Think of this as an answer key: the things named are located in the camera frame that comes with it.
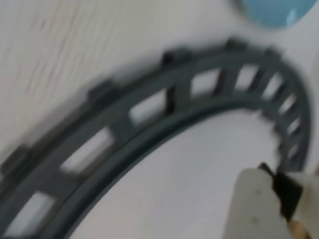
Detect grey circular toy track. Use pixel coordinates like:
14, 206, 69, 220
0, 36, 312, 239

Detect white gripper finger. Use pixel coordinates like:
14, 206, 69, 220
230, 161, 304, 239
289, 172, 319, 239

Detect blue round dish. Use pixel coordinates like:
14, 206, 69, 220
231, 0, 319, 30

